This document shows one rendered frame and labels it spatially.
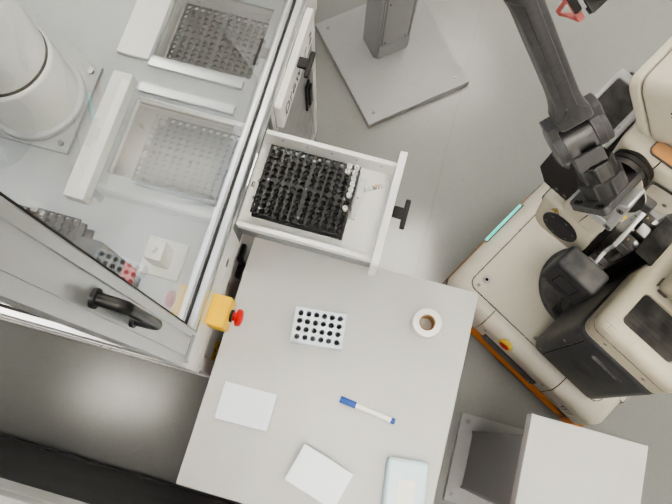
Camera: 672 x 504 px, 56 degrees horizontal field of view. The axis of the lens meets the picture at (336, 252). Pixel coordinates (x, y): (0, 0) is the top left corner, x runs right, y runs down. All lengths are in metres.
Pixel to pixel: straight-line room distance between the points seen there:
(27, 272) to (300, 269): 0.99
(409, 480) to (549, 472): 0.33
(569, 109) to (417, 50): 1.59
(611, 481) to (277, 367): 0.82
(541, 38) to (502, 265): 1.19
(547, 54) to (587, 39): 1.87
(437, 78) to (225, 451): 1.71
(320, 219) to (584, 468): 0.84
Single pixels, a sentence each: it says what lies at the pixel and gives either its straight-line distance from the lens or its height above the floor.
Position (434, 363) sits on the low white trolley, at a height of 0.76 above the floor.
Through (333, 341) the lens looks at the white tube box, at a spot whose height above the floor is 0.80.
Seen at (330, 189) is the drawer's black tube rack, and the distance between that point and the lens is 1.49.
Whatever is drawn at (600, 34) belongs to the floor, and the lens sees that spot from 3.00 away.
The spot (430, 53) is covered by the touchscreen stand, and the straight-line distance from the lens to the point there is 2.71.
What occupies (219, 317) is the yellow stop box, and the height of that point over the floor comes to 0.91.
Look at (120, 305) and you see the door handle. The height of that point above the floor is 1.54.
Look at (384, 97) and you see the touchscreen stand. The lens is 2.59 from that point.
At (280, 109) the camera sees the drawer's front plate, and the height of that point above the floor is 0.92.
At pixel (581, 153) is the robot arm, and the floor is 1.24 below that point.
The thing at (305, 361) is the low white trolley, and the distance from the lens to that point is 1.54.
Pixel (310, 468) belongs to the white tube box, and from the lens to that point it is 1.49.
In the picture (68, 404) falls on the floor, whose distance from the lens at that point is 2.47.
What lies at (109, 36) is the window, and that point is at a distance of 0.75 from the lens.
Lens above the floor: 2.30
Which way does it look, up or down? 75 degrees down
